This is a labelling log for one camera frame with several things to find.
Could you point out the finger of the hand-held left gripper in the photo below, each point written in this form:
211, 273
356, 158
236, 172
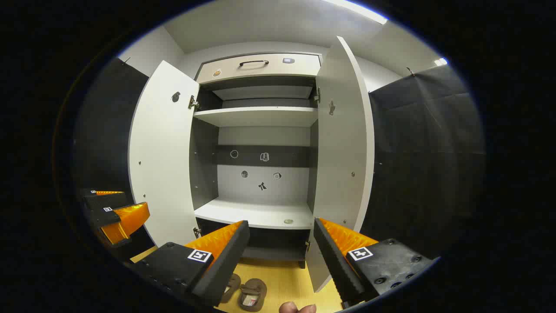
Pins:
104, 199
128, 219

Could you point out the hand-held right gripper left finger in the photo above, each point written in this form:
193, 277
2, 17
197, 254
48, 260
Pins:
226, 265

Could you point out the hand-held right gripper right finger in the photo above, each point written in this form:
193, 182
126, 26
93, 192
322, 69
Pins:
336, 265

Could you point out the brown fuzzy shoe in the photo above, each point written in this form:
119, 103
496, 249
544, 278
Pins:
232, 287
256, 289

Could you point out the white shoe cabinet door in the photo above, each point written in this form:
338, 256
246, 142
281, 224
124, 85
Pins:
343, 143
163, 165

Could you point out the white grey shoe cabinet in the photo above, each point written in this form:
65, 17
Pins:
260, 139

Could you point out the metal door hinge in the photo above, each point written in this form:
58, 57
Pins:
193, 103
317, 94
197, 231

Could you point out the white cabinet shelf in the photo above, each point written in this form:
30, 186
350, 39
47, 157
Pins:
256, 116
252, 214

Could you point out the white cabinet drawer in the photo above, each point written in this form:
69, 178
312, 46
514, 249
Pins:
260, 71

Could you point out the black backdrop cloth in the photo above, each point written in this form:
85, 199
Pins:
104, 139
425, 165

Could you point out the cloth hanging hook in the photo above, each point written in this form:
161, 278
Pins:
410, 71

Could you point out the ceiling light strip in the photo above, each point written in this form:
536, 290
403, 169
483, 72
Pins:
360, 9
441, 61

